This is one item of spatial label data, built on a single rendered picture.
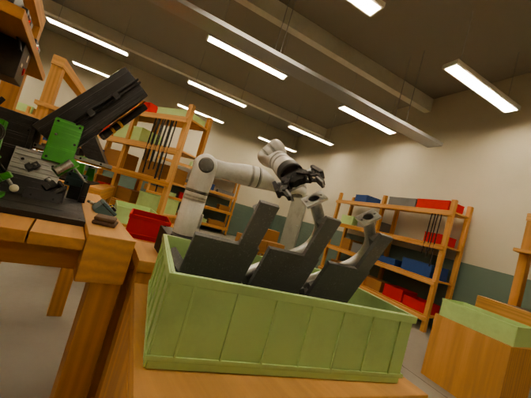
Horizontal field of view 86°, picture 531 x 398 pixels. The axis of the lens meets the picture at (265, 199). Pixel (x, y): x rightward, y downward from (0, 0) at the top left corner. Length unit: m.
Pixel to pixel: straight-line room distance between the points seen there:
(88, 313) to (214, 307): 0.61
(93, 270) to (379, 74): 6.18
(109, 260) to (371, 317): 0.79
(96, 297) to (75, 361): 0.20
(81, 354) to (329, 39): 5.72
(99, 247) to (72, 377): 0.41
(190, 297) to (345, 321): 0.35
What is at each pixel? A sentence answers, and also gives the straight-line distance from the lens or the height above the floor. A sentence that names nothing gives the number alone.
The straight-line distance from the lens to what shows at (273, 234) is 8.06.
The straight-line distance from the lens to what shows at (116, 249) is 1.04.
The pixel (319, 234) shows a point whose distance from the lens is 0.70.
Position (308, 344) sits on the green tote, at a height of 0.86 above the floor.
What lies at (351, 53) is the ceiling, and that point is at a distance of 6.25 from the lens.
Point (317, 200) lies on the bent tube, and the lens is 0.69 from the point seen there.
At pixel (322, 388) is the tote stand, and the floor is 0.79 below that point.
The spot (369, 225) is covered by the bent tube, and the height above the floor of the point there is 1.15.
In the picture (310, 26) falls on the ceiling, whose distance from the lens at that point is 5.90.
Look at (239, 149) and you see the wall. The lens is 11.14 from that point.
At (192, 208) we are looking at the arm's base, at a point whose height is 1.05.
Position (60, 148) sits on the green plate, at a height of 1.14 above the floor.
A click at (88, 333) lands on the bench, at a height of 0.59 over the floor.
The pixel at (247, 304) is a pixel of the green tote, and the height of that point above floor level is 0.93.
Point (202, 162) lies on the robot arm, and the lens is 1.13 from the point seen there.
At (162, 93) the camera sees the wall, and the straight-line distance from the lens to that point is 10.97.
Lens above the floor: 1.10
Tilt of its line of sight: 3 degrees up
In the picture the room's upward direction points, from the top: 16 degrees clockwise
